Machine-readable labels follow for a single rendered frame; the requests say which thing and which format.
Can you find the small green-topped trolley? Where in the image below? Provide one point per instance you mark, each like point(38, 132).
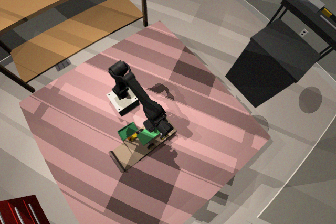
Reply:
point(144, 136)

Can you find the tan wooden ramp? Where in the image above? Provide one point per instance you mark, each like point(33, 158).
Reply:
point(129, 153)

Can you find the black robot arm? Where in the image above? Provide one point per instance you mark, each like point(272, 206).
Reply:
point(153, 111)

